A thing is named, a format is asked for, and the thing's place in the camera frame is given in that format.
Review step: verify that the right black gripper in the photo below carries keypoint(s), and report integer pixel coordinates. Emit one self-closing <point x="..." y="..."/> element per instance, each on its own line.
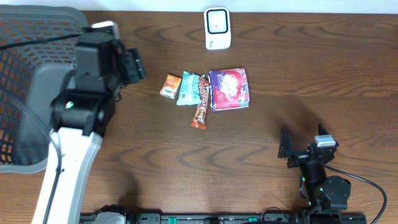
<point x="286" y="150"/>

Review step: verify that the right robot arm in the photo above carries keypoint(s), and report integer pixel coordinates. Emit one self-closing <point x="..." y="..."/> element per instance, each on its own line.
<point x="327" y="195"/>

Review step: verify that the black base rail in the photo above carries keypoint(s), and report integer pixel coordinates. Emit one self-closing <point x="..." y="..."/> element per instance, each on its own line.
<point x="155" y="218"/>

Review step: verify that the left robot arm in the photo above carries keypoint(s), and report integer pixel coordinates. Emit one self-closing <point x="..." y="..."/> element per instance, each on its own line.
<point x="79" y="116"/>

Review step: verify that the grey plastic mesh basket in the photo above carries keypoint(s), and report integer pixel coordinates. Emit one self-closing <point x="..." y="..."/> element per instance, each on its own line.
<point x="32" y="75"/>

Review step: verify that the teal snack packet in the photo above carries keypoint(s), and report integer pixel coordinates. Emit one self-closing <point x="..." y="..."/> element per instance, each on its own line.
<point x="189" y="89"/>

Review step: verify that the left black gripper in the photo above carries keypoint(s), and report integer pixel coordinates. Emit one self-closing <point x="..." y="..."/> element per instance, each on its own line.
<point x="134" y="65"/>

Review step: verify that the white barcode scanner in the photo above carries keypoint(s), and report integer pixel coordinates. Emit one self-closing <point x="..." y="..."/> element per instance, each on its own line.
<point x="217" y="28"/>

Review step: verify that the small orange snack packet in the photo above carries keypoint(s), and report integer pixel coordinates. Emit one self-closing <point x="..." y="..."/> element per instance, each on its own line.
<point x="171" y="86"/>

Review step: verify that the purple red snack bag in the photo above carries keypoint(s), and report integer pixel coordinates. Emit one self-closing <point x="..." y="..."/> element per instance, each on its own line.
<point x="229" y="89"/>

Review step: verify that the brown orange candy bar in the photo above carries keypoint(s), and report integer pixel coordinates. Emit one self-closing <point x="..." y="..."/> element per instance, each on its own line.
<point x="200" y="117"/>

